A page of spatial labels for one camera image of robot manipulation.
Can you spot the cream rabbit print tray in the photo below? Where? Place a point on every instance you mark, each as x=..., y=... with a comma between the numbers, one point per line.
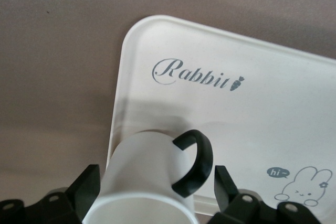
x=236, y=119

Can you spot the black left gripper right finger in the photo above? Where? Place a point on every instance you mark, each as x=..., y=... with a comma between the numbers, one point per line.
x=249, y=212

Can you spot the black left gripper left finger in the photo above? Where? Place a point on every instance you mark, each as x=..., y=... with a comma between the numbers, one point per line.
x=52, y=211

